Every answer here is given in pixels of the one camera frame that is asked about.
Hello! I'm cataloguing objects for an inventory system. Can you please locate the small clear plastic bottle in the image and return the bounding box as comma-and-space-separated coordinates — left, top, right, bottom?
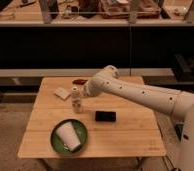
71, 87, 82, 113

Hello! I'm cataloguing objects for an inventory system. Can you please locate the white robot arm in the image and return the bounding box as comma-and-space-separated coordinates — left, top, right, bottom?
83, 65, 194, 171

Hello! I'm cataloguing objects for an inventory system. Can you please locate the dark red elongated object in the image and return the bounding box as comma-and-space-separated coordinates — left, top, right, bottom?
72, 79, 87, 85

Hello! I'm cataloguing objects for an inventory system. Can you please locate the black smartphone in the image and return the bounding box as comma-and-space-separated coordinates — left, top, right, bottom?
95, 111, 116, 122

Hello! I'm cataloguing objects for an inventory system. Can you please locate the beige rectangular block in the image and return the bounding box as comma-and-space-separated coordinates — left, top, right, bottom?
54, 88, 70, 100

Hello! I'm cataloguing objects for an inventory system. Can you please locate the wooden folding table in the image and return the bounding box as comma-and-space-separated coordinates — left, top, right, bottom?
18, 77, 166, 159

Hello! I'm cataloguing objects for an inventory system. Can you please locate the green round plate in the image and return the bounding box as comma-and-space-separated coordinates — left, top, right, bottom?
50, 119, 88, 157

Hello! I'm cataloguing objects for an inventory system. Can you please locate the white paper cup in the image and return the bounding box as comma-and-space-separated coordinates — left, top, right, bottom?
56, 122, 81, 152

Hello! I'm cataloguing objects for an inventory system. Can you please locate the blue box on floor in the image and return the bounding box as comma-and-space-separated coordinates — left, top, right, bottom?
174, 124, 183, 139

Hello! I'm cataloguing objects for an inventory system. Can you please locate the dark equipment stack right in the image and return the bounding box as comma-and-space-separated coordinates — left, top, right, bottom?
172, 54, 194, 81

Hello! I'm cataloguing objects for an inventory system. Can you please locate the long wooden workbench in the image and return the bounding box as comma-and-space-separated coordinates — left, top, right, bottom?
0, 0, 194, 27

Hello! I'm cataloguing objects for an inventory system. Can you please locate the black floor cable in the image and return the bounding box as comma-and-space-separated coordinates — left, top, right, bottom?
163, 155, 181, 171

